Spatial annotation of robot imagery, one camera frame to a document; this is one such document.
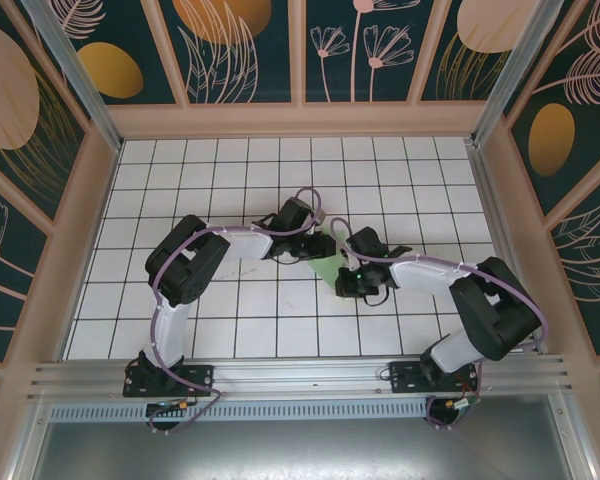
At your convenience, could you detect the aluminium side rail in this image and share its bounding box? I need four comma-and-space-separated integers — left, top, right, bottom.
467, 142, 546, 356

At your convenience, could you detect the green paper sheet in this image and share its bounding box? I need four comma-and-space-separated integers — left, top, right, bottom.
307, 224, 362, 300

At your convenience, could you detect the aluminium frame post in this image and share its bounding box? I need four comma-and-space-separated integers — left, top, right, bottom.
19, 0, 124, 154
472, 0, 564, 146

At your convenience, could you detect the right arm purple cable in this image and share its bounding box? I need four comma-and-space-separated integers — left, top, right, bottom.
329, 216, 552, 432

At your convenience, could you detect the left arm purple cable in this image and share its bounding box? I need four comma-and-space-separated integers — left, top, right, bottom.
149, 187, 330, 436

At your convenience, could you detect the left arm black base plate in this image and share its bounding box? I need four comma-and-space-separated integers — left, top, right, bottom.
123, 363, 215, 399

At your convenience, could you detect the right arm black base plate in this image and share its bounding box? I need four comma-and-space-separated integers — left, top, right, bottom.
388, 360, 479, 396

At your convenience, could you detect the grey metal sheet panel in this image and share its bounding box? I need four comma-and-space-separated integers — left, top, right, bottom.
27, 399, 581, 480

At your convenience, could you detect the grey slotted cable duct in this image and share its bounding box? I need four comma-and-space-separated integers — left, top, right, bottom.
47, 397, 434, 424

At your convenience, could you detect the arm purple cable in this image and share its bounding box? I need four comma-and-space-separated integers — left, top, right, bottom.
149, 187, 330, 436
329, 216, 552, 432

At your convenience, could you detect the aluminium mounting rail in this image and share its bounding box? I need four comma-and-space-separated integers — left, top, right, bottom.
27, 353, 574, 401

